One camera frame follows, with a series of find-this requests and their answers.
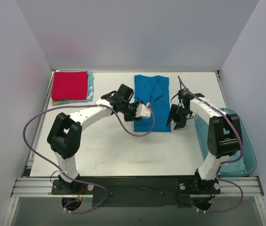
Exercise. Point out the translucent blue plastic bin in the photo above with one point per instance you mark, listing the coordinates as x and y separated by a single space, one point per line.
243 153

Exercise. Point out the aluminium frame rail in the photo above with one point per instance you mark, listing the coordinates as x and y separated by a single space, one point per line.
41 187

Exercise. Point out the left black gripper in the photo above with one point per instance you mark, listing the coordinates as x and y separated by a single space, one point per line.
131 111

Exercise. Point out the folded light teal t shirt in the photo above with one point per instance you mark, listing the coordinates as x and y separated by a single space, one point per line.
89 97

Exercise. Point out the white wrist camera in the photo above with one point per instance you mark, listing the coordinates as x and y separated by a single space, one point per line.
143 111
185 103

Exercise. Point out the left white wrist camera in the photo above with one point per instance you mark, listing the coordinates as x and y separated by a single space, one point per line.
143 111

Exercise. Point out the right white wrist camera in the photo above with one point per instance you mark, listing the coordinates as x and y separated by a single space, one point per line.
185 103

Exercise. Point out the folded red t shirt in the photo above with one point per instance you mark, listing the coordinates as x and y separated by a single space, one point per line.
70 86

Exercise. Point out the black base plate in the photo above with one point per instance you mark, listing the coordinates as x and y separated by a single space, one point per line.
141 191

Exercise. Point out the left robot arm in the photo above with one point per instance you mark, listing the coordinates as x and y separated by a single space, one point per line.
65 135

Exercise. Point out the blue t shirt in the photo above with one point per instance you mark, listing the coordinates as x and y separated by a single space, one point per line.
153 90

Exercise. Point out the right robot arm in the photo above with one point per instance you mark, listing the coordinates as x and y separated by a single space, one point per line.
198 105

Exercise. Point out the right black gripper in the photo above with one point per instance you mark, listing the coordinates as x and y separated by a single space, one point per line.
178 115

